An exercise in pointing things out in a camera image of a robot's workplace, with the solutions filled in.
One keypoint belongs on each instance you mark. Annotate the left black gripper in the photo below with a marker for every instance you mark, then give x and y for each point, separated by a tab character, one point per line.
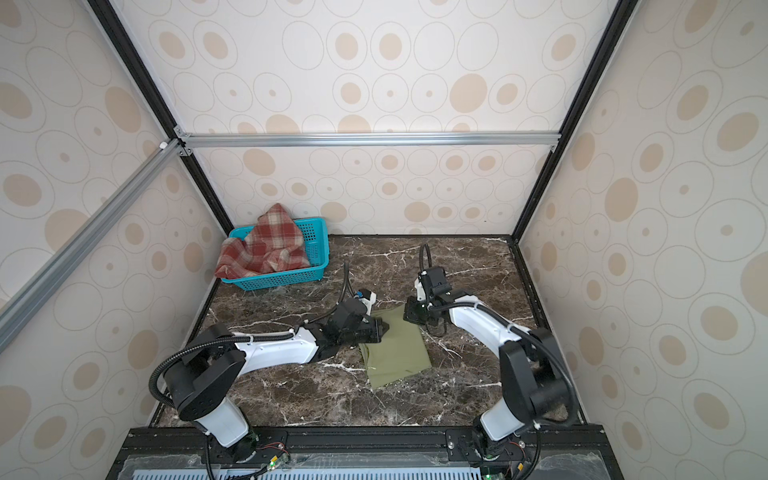
375	326

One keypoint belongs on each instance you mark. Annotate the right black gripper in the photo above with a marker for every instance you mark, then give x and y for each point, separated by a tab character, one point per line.
409	312

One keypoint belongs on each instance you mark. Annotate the olive green skirt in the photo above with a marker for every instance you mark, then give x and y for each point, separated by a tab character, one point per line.
400	354

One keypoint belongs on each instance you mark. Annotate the red plaid skirt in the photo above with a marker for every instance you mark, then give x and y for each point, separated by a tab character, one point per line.
275	244

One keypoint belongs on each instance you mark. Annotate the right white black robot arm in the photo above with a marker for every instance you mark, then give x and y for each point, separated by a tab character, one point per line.
534	379

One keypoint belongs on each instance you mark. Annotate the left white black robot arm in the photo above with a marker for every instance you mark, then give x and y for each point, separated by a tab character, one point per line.
196	380

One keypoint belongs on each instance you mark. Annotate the teal plastic basket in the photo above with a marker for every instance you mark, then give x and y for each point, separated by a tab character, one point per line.
316	245

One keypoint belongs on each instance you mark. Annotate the horizontal aluminium frame bar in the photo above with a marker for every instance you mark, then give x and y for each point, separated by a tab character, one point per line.
373	139

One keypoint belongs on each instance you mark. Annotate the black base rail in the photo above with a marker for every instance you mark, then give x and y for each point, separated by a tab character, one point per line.
580	452

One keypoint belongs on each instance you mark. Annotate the left diagonal aluminium frame bar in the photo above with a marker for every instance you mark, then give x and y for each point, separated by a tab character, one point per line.
37	291

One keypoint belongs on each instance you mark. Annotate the right black corner post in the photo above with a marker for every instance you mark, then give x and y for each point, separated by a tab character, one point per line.
616	26

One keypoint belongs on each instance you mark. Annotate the black corner post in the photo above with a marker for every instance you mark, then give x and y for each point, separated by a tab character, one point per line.
107	17
616	26

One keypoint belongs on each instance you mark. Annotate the left black corner post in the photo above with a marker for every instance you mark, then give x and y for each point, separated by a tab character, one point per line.
107	17

